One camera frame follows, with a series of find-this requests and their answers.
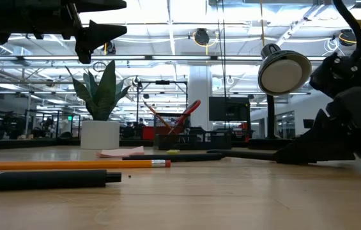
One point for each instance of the pink sticky note pad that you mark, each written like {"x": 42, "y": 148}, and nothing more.
{"x": 122, "y": 152}

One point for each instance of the black table border frame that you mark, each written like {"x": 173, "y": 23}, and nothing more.
{"x": 39, "y": 143}

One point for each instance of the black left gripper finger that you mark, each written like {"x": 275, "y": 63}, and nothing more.
{"x": 100, "y": 5}
{"x": 97, "y": 35}

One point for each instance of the green snake plant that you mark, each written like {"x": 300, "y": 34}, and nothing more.
{"x": 103, "y": 92}

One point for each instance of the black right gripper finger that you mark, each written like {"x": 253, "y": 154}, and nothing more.
{"x": 320, "y": 147}

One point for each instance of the black desk lamp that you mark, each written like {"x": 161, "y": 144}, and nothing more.
{"x": 282, "y": 76}

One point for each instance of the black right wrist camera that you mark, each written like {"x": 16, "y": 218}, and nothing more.
{"x": 330, "y": 80}

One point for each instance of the white plant pot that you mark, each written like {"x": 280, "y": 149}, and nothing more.
{"x": 99, "y": 134}

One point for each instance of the red box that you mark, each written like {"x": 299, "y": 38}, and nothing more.
{"x": 148, "y": 132}

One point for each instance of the small yellow eraser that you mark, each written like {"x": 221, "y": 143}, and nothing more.
{"x": 173, "y": 151}

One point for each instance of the black mesh desk organizer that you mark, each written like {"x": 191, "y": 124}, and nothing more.
{"x": 199, "y": 142}

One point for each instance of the small black monitor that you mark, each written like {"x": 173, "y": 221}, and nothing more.
{"x": 308, "y": 123}

